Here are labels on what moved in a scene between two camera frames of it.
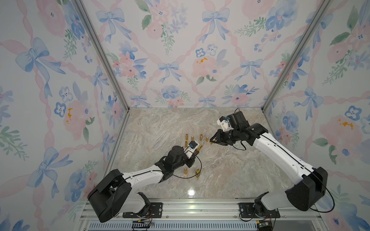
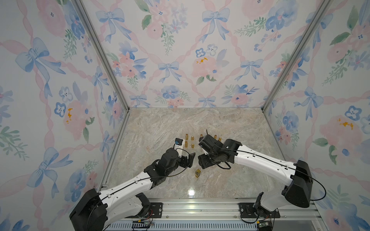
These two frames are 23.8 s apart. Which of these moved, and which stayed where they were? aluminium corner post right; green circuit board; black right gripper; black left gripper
Moved: black right gripper
Stayed: green circuit board; aluminium corner post right; black left gripper
